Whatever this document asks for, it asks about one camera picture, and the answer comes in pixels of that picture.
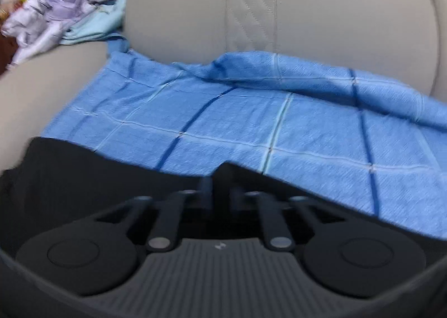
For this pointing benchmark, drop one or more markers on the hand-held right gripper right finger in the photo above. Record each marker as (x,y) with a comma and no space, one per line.
(233,195)

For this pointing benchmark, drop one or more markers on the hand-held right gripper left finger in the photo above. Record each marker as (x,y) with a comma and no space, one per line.
(203,189)

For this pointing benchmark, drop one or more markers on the black pants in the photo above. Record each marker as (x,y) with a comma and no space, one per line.
(70,178)

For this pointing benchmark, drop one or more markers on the blue checked blanket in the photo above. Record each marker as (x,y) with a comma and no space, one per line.
(244,122)

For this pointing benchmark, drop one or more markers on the light teal cloth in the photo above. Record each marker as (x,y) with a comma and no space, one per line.
(97,21)

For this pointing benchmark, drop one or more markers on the beige leather sofa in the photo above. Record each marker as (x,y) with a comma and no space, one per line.
(331,7)

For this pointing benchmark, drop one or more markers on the pile of crumpled clothes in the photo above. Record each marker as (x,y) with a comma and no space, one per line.
(45,14)

